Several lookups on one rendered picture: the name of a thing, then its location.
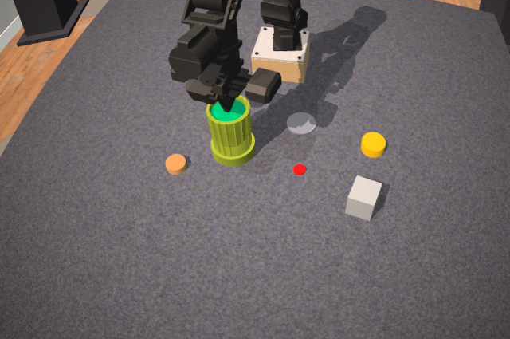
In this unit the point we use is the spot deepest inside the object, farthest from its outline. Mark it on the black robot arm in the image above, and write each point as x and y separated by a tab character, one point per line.
192	57

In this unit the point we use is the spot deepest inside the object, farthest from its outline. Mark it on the yellow short cylinder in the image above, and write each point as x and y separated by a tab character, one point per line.
373	144

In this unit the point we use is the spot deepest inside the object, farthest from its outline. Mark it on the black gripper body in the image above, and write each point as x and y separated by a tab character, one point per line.
260	87

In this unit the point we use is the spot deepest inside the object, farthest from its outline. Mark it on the olive-green ribbed jar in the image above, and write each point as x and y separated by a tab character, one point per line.
233	143

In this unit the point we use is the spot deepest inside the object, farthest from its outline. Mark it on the orange disc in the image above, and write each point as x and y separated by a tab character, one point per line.
176	164

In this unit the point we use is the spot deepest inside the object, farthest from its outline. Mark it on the light grey flat disc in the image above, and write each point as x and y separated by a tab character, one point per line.
301	123

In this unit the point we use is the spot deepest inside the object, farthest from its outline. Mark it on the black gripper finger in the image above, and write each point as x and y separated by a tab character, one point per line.
222	103
231	98

